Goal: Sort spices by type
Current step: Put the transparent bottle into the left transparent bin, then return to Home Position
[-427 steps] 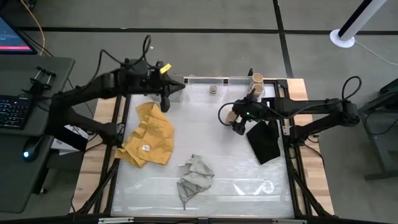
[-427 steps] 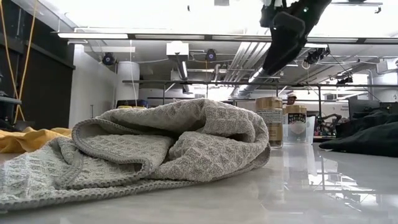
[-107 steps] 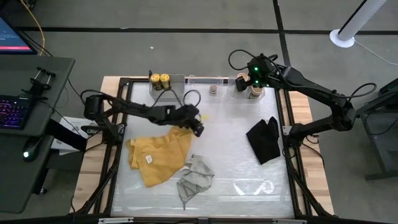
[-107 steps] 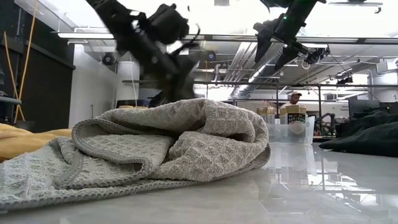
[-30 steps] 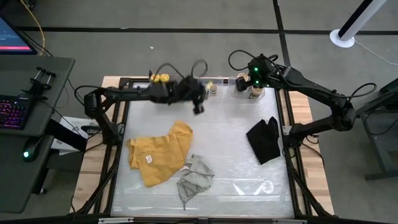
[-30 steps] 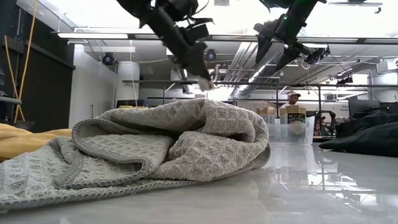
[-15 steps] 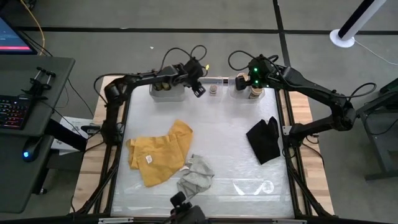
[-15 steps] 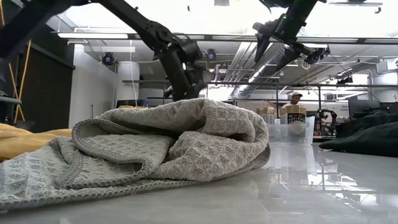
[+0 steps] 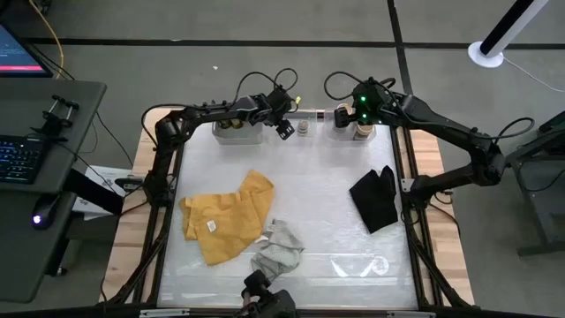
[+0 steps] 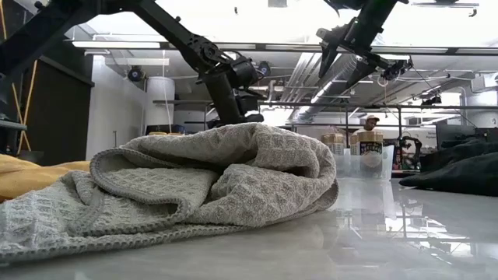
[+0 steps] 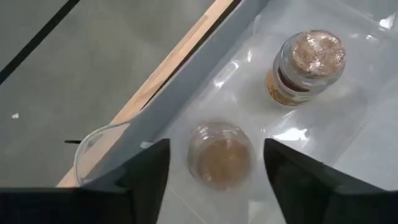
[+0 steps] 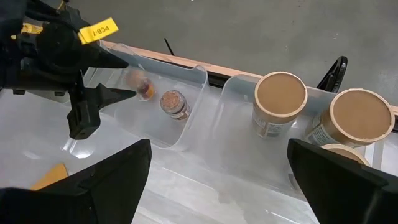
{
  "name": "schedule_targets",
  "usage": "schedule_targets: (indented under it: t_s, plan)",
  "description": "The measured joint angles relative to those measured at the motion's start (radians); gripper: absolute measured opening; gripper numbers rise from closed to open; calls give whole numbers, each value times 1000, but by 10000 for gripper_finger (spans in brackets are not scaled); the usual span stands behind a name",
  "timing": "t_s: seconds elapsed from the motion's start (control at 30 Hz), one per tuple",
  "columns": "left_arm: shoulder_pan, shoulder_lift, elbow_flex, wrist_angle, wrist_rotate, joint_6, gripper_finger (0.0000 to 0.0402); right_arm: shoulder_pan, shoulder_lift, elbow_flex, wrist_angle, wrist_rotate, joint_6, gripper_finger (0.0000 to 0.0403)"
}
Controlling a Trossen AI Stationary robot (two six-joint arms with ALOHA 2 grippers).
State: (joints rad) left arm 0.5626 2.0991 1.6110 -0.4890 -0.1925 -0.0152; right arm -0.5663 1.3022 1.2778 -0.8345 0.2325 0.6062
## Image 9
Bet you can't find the white pole with round base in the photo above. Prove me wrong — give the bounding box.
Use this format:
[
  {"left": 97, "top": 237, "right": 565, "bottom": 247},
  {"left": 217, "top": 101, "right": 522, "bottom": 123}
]
[{"left": 467, "top": 0, "right": 551, "bottom": 70}]

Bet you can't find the black cloth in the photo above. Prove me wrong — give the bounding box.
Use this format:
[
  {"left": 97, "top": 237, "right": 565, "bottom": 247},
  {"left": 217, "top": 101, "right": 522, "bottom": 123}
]
[{"left": 349, "top": 165, "right": 400, "bottom": 235}]

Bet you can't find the yellow floor cable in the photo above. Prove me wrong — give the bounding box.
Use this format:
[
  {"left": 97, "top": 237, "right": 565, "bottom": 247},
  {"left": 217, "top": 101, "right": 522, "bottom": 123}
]
[{"left": 28, "top": 0, "right": 65, "bottom": 80}]

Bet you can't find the white floor cable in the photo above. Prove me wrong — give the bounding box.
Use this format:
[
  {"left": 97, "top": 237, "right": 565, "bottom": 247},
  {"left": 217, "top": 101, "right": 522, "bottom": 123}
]
[{"left": 502, "top": 57, "right": 565, "bottom": 94}]

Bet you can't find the black rectangular device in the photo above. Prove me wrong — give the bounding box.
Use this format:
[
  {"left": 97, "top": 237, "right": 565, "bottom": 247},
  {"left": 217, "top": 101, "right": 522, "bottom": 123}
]
[{"left": 64, "top": 167, "right": 125, "bottom": 216}]

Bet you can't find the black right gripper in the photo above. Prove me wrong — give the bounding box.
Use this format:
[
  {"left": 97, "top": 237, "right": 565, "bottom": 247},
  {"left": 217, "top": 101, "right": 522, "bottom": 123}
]
[{"left": 334, "top": 83, "right": 383, "bottom": 129}]

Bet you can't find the white paper box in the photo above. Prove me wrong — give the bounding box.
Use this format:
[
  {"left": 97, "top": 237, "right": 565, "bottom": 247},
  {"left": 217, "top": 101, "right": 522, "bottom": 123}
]
[{"left": 72, "top": 163, "right": 133, "bottom": 221}]

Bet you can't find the black floor cable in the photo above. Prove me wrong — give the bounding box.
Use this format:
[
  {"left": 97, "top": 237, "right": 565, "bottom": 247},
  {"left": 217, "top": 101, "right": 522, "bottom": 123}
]
[{"left": 94, "top": 112, "right": 136, "bottom": 168}]

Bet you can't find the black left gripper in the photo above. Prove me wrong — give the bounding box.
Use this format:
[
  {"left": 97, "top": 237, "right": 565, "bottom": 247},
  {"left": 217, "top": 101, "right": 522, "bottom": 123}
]
[{"left": 264, "top": 87, "right": 296, "bottom": 141}]

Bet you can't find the black computer mouse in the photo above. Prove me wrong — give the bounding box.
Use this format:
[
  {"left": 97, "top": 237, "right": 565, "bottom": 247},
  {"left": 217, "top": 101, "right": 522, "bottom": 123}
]
[{"left": 31, "top": 193, "right": 61, "bottom": 231}]

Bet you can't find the dark grey side desk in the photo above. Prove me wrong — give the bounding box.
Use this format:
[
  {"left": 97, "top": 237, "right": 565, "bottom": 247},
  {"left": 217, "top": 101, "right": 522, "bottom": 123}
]
[{"left": 487, "top": 110, "right": 565, "bottom": 257}]

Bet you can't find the black backlit keyboard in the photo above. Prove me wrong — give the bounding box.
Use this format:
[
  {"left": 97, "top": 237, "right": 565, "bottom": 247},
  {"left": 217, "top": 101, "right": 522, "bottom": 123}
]
[{"left": 0, "top": 134, "right": 48, "bottom": 185}]

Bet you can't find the black aluminium table frame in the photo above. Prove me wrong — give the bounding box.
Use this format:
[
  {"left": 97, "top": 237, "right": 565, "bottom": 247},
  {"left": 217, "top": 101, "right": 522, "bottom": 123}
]
[{"left": 103, "top": 99, "right": 476, "bottom": 318}]

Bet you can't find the grey opaque plastic bin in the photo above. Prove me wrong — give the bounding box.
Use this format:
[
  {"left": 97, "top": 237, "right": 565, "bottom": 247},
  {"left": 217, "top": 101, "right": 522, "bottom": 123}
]
[{"left": 210, "top": 117, "right": 265, "bottom": 147}]

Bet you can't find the grey crumpled cloth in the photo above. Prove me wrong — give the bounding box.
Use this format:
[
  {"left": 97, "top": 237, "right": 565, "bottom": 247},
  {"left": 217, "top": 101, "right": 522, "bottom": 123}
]
[{"left": 250, "top": 219, "right": 305, "bottom": 284}]

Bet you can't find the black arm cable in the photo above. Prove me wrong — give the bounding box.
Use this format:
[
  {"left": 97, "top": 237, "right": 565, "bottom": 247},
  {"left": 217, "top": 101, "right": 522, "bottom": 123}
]
[
  {"left": 233, "top": 67, "right": 299, "bottom": 105},
  {"left": 323, "top": 70, "right": 398, "bottom": 102}
]

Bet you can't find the computer monitor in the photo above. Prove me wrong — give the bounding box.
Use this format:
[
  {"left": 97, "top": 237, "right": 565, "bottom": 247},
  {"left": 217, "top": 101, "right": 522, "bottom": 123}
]
[{"left": 0, "top": 21, "right": 53, "bottom": 79}]

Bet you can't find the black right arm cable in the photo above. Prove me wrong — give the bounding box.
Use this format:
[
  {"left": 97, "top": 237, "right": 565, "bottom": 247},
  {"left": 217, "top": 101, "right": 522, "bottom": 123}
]
[{"left": 323, "top": 70, "right": 398, "bottom": 102}]

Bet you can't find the yellow cloth with white label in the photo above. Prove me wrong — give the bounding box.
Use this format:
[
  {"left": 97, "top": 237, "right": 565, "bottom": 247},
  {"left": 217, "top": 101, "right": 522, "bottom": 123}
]
[{"left": 178, "top": 170, "right": 275, "bottom": 267}]

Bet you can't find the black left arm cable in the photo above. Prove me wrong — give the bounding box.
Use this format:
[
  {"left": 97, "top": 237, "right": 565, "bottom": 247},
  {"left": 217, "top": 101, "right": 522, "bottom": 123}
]
[{"left": 233, "top": 67, "right": 299, "bottom": 105}]

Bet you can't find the black clamp stand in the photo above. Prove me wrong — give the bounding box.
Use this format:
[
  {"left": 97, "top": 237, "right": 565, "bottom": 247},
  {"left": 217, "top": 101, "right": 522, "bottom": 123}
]
[{"left": 30, "top": 94, "right": 80, "bottom": 143}]

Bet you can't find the clear plastic bin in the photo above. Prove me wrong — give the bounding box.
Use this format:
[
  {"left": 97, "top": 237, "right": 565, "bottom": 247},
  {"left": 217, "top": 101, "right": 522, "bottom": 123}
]
[
  {"left": 324, "top": 109, "right": 376, "bottom": 143},
  {"left": 264, "top": 108, "right": 320, "bottom": 149}
]

